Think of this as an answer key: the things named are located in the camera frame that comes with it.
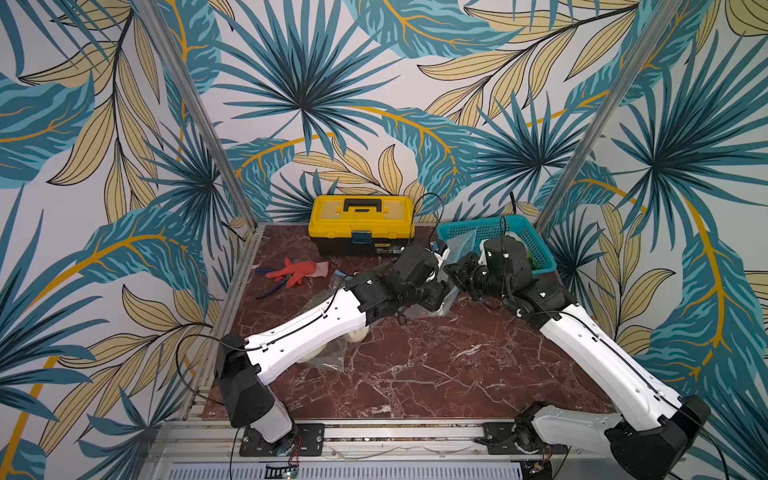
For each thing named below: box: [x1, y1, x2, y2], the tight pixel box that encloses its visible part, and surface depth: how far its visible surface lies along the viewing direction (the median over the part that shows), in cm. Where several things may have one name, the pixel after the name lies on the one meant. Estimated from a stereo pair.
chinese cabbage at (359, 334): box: [348, 325, 369, 342], surface depth 88 cm
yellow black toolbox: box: [308, 194, 416, 256], surface depth 102 cm
